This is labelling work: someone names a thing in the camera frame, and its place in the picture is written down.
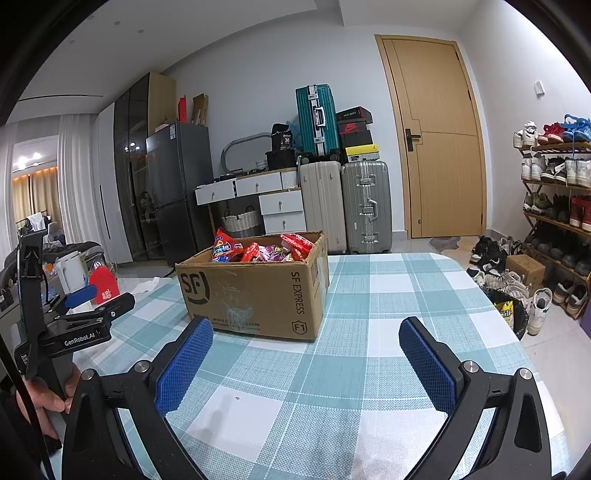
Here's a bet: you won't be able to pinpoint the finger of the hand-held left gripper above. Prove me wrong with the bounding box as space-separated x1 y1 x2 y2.
65 285 99 309
55 293 136 326

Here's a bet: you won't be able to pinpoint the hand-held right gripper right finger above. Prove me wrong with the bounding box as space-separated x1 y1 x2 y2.
398 316 552 480

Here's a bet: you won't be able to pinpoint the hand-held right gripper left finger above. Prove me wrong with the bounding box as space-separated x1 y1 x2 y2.
61 318 218 480

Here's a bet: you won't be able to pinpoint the brown cardboard box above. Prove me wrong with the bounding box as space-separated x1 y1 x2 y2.
175 231 329 342

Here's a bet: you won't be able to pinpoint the pile of snack packets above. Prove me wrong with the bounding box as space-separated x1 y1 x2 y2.
210 228 317 264

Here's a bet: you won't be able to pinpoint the person's left hand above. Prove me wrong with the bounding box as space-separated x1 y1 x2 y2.
16 368 80 435

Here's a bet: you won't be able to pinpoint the white kettle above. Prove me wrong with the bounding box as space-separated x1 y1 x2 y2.
55 253 88 296

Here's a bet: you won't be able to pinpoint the dark bag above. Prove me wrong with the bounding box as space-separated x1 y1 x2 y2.
44 241 105 278

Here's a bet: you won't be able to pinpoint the blue checked tablecloth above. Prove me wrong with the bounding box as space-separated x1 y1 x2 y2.
46 251 573 480

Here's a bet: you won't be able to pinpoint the black trash bin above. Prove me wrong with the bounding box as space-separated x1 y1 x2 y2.
480 286 529 340

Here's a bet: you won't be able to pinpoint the white curtain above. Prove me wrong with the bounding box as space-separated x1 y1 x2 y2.
58 113 100 259

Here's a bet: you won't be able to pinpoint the heap of shoes on floor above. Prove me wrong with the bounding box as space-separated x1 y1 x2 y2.
466 235 532 298

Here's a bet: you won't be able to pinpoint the white and green sneaker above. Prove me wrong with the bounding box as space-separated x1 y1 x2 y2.
526 288 553 336

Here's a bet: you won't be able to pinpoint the dark glass cabinet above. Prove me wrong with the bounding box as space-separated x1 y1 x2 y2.
113 74 153 264

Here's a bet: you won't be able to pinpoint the small cardboard box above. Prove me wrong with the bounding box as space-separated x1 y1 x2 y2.
505 254 546 289

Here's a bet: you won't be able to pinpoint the dark grey refrigerator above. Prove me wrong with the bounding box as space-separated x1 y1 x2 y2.
146 122 214 266

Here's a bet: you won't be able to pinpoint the woven laundry basket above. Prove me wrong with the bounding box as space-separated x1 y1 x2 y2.
221 207 263 233

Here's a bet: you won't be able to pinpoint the white desk with drawers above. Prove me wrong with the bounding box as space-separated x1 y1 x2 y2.
195 168 301 206

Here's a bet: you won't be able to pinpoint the silver suitcase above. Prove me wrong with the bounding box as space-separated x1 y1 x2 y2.
341 160 393 254

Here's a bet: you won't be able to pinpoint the white drawer cabinet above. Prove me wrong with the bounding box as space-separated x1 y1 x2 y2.
259 189 308 234

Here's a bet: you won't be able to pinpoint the beige suitcase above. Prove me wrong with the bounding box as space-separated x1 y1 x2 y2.
299 161 348 254

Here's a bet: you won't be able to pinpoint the flat brown cardboard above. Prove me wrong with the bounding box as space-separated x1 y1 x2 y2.
191 93 209 126

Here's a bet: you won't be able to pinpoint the yellow and black shoebox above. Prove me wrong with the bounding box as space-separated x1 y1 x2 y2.
344 144 380 162

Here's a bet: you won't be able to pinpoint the black storage bin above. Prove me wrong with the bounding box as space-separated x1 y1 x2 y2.
265 150 298 171

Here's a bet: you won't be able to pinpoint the wooden door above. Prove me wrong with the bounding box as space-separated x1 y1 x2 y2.
375 34 486 240

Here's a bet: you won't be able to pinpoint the plain black shoebox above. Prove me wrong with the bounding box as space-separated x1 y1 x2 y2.
339 130 374 148

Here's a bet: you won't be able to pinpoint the rows of shoes on rack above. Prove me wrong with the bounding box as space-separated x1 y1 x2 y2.
512 115 591 319

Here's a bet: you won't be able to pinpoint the black paper bag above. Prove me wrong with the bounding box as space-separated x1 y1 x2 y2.
271 124 296 153

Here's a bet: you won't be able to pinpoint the wooden shoe rack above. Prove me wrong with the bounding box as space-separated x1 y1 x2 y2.
517 141 591 319

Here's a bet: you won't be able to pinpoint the teal suitcase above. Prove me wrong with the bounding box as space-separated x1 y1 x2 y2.
295 84 340 162

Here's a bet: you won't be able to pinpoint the black cable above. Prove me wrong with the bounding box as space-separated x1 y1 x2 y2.
0 332 54 480

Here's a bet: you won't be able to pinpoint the oval metal frame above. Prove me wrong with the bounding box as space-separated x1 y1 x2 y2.
221 133 273 176

